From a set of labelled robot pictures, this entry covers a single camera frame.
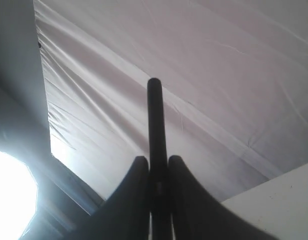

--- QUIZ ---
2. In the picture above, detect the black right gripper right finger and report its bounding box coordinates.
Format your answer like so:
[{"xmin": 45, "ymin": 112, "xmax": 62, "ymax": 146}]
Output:
[{"xmin": 168, "ymin": 155, "xmax": 275, "ymax": 240}]

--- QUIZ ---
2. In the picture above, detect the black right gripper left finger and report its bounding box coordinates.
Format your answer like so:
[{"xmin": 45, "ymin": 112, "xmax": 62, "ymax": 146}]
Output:
[{"xmin": 63, "ymin": 156, "xmax": 150, "ymax": 240}]

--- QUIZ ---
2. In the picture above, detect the black paintbrush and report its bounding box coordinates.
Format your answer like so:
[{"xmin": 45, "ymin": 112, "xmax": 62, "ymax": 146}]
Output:
[{"xmin": 147, "ymin": 78, "xmax": 173, "ymax": 240}]

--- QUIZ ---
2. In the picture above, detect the round studio softbox light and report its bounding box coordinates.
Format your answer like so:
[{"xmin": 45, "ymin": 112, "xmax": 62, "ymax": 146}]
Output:
[{"xmin": 0, "ymin": 151, "xmax": 38, "ymax": 240}]

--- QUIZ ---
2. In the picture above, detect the white backdrop cloth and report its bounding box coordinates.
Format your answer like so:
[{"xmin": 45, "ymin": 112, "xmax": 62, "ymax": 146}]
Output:
[{"xmin": 33, "ymin": 0, "xmax": 308, "ymax": 201}]

